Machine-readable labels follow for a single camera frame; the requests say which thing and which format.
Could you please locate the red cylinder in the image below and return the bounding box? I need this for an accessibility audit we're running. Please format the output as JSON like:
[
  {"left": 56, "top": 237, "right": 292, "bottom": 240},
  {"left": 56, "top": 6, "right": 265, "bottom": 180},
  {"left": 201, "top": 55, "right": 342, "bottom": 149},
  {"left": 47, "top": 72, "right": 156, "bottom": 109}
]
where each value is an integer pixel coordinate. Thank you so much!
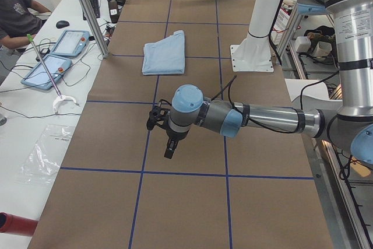
[{"left": 1, "top": 212, "right": 38, "bottom": 237}]

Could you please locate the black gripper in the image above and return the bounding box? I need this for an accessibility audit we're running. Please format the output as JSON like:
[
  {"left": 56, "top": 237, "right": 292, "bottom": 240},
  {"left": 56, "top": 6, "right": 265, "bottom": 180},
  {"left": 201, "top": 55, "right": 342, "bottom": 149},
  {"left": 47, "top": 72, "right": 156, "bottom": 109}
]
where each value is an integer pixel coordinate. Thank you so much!
[{"left": 146, "top": 101, "right": 187, "bottom": 159}]

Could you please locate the blue teach pendant far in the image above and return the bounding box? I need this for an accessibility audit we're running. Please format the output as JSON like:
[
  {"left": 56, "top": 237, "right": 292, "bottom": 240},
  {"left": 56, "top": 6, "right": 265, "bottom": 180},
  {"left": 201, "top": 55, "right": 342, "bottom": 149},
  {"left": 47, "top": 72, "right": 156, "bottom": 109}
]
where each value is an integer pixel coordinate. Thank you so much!
[{"left": 51, "top": 30, "right": 90, "bottom": 58}]

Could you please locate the seated person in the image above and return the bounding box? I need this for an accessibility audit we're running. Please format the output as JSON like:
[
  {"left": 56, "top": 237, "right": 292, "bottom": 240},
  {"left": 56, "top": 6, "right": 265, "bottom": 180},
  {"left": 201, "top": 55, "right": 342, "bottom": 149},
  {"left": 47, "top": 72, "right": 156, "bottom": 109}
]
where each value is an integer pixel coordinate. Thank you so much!
[{"left": 0, "top": 0, "right": 52, "bottom": 53}]

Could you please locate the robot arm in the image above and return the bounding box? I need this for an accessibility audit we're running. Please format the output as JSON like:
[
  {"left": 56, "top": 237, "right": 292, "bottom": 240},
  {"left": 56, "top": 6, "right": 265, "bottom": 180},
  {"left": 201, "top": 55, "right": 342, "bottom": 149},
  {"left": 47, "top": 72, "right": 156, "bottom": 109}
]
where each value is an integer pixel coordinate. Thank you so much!
[{"left": 146, "top": 0, "right": 372, "bottom": 163}]

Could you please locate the clear plastic bag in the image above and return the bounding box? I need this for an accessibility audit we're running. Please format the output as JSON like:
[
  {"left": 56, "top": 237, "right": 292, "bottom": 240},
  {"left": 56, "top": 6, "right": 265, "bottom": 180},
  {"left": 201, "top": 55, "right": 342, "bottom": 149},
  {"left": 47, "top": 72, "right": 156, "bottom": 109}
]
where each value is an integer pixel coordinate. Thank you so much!
[{"left": 16, "top": 124, "right": 75, "bottom": 186}]

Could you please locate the white plastic chair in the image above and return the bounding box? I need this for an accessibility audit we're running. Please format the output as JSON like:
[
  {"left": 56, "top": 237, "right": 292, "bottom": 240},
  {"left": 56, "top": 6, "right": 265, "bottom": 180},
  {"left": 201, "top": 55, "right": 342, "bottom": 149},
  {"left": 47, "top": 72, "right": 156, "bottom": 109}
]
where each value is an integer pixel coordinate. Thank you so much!
[{"left": 285, "top": 79, "right": 342, "bottom": 111}]

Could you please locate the blue teach pendant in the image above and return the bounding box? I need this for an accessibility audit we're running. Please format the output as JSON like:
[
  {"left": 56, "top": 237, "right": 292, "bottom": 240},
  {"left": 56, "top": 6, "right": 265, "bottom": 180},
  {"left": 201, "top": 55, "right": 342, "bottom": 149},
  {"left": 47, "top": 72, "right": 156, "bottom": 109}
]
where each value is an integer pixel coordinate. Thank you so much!
[
  {"left": 21, "top": 54, "right": 72, "bottom": 90},
  {"left": 51, "top": 30, "right": 90, "bottom": 58}
]

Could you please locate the grey aluminium frame post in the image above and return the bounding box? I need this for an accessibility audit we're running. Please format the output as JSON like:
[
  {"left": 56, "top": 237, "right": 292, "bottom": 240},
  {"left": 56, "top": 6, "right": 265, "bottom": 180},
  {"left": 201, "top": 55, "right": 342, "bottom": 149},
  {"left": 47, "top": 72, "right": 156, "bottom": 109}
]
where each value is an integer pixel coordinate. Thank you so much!
[{"left": 78, "top": 0, "right": 108, "bottom": 58}]

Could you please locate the metal reacher stick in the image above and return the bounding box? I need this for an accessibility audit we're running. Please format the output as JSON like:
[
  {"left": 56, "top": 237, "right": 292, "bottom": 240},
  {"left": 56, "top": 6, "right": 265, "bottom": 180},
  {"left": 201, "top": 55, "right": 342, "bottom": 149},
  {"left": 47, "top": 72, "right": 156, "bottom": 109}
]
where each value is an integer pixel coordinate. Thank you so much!
[{"left": 27, "top": 34, "right": 80, "bottom": 114}]

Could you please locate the black keyboard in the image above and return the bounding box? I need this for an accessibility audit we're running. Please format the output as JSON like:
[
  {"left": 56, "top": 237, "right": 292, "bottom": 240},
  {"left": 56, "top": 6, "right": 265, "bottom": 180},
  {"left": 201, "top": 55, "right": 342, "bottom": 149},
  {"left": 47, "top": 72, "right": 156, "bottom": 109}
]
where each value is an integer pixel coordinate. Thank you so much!
[{"left": 89, "top": 0, "right": 100, "bottom": 18}]

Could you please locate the blue teach pendant near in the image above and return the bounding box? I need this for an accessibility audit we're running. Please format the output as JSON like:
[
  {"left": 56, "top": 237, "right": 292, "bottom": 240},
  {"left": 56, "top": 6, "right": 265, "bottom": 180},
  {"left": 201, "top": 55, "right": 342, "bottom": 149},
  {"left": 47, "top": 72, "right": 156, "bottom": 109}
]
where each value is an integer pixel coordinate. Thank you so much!
[{"left": 21, "top": 54, "right": 72, "bottom": 90}]

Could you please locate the light blue button shirt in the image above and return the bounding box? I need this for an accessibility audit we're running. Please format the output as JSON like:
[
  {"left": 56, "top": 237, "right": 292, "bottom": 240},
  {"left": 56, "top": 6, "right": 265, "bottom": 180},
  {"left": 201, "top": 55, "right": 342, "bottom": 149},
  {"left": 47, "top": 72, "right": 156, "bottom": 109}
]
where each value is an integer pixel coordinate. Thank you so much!
[{"left": 142, "top": 30, "right": 185, "bottom": 75}]

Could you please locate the black computer mouse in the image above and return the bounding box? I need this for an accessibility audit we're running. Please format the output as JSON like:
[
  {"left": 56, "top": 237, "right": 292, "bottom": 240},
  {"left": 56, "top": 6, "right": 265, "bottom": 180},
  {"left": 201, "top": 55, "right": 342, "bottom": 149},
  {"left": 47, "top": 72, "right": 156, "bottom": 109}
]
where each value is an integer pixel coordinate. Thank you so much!
[{"left": 55, "top": 20, "right": 70, "bottom": 29}]

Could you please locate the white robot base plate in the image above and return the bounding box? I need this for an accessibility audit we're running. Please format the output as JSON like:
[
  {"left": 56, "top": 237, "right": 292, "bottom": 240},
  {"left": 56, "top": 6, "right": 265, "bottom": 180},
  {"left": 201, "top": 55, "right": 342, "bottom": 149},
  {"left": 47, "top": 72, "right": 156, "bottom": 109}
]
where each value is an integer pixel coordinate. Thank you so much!
[{"left": 230, "top": 0, "right": 282, "bottom": 72}]

